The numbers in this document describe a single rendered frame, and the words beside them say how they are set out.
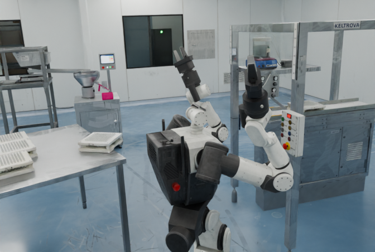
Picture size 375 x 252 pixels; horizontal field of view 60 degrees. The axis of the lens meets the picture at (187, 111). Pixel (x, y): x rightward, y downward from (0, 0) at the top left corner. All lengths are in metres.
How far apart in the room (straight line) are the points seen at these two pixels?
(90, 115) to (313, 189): 3.04
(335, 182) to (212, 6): 5.43
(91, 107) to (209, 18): 4.17
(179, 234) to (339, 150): 2.35
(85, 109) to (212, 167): 3.66
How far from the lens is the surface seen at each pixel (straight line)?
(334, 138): 3.42
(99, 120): 4.79
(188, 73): 1.69
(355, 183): 3.82
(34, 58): 5.51
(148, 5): 7.58
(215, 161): 1.23
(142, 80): 7.61
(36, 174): 2.25
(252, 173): 1.29
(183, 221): 1.49
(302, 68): 2.11
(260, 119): 1.19
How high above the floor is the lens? 1.72
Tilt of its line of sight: 15 degrees down
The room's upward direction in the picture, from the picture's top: 2 degrees counter-clockwise
